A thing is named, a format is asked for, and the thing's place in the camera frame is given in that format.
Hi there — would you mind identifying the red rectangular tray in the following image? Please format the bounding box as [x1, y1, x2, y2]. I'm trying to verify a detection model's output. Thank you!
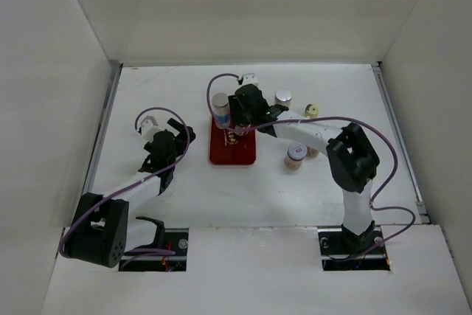
[209, 118, 257, 166]

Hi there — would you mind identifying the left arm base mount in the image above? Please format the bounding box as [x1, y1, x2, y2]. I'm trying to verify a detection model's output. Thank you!
[118, 216, 190, 272]

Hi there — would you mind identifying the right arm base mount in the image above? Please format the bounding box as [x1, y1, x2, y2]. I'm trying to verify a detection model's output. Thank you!
[318, 227, 390, 271]

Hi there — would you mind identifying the blue label shaker bottle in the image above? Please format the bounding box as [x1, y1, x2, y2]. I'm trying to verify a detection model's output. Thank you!
[212, 93, 230, 129]

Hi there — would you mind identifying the pink spice jar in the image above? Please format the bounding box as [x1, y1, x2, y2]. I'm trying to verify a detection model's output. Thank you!
[307, 147, 319, 158]

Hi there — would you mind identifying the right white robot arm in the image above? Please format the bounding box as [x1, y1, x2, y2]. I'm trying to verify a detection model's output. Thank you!
[229, 84, 380, 253]

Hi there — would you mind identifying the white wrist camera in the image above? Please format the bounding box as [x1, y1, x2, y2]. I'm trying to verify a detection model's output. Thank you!
[137, 115, 161, 142]
[237, 73, 259, 86]

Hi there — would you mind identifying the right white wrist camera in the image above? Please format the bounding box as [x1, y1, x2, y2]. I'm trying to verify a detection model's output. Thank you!
[237, 73, 259, 86]

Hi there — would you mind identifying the silver lid shaker bottle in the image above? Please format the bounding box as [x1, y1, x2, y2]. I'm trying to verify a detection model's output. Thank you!
[274, 89, 292, 111]

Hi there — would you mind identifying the blue lid spice jar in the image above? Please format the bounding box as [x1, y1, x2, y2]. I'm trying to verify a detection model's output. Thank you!
[284, 142, 308, 170]
[235, 125, 250, 136]

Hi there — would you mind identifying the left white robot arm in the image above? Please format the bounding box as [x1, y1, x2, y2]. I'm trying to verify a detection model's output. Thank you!
[59, 119, 195, 268]

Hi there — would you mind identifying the yellow lid squeeze bottle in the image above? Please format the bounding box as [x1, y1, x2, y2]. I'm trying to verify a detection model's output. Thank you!
[304, 104, 319, 119]

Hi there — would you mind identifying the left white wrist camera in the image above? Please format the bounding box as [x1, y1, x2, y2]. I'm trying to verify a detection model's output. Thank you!
[137, 115, 161, 142]

